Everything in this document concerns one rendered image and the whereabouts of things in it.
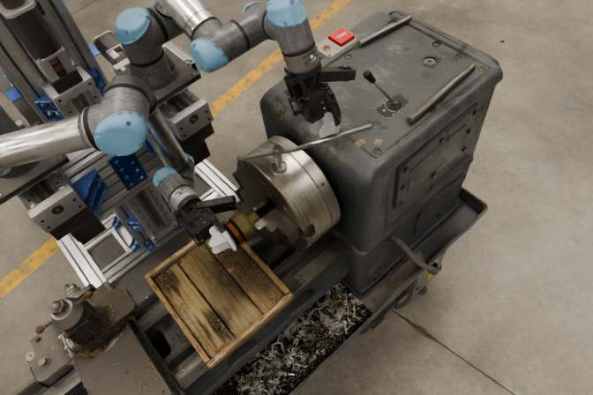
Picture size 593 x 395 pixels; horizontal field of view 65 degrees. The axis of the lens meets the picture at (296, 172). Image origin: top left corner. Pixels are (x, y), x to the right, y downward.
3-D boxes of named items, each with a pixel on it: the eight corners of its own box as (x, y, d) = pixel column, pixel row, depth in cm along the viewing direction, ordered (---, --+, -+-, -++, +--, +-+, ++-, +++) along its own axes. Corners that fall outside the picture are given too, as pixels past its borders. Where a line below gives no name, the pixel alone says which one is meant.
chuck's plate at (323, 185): (273, 175, 156) (265, 115, 130) (338, 240, 143) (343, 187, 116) (265, 181, 155) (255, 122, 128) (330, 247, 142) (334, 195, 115)
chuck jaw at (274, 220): (283, 199, 129) (311, 221, 122) (287, 210, 133) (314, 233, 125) (251, 223, 126) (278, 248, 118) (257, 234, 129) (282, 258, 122)
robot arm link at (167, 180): (177, 176, 148) (169, 160, 141) (196, 197, 142) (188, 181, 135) (156, 190, 145) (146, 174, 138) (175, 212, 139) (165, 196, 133)
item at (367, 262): (375, 203, 256) (383, 85, 187) (445, 261, 232) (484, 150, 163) (292, 272, 236) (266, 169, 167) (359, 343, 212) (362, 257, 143)
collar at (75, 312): (76, 292, 117) (70, 287, 115) (89, 315, 113) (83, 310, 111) (46, 313, 115) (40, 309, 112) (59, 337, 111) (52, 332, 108)
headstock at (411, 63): (383, 85, 187) (388, -1, 156) (484, 151, 163) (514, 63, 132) (268, 169, 167) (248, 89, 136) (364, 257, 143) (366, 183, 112)
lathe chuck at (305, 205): (265, 181, 155) (255, 122, 128) (330, 247, 142) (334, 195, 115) (243, 197, 152) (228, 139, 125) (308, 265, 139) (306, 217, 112)
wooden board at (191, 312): (225, 223, 155) (222, 217, 152) (295, 300, 137) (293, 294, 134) (147, 281, 145) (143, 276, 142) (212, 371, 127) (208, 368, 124)
